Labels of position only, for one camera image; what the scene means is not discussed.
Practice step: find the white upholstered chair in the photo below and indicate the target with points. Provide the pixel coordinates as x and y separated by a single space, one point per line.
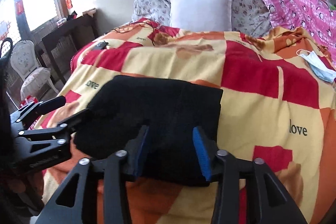
23 60

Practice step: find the pink penguin pajamas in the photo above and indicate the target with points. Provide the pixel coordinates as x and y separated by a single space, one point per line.
313 15

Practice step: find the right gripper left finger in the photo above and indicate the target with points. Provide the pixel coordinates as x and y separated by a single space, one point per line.
75 200

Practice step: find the blue face mask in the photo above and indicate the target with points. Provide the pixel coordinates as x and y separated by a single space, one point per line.
317 66

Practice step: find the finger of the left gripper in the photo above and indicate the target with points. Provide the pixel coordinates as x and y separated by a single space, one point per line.
76 121
45 107

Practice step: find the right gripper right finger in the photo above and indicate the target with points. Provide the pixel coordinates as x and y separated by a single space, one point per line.
268 201

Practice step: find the white square pillow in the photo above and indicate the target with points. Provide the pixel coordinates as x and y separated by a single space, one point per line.
201 15

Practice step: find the red bag on floor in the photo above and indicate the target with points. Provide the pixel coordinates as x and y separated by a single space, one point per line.
27 100

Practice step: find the dark wooden desk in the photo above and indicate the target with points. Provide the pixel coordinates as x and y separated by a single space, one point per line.
56 49

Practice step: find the black pants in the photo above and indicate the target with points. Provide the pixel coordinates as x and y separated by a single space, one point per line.
171 109

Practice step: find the black smartphone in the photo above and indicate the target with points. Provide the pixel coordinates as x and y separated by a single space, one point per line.
100 46

